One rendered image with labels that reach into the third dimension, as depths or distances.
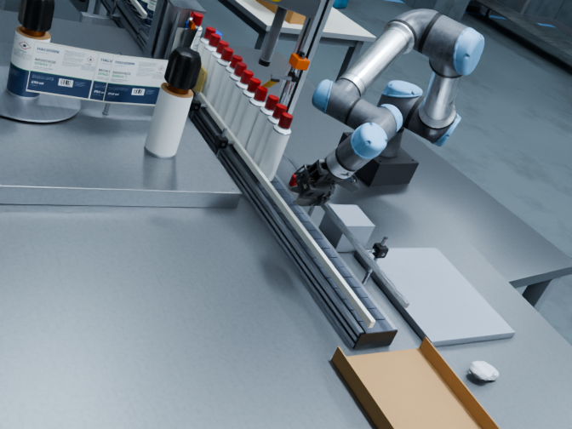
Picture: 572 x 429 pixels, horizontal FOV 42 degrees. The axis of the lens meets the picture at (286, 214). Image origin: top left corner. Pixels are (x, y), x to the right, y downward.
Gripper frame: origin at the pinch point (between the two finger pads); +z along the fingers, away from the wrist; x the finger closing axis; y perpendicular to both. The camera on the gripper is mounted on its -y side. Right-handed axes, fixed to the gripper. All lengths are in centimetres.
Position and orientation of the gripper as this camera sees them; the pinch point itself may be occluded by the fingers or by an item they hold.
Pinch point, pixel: (302, 201)
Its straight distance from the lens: 195.1
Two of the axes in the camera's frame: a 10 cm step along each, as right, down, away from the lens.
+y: -8.4, -0.1, -5.4
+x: 2.1, 9.1, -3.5
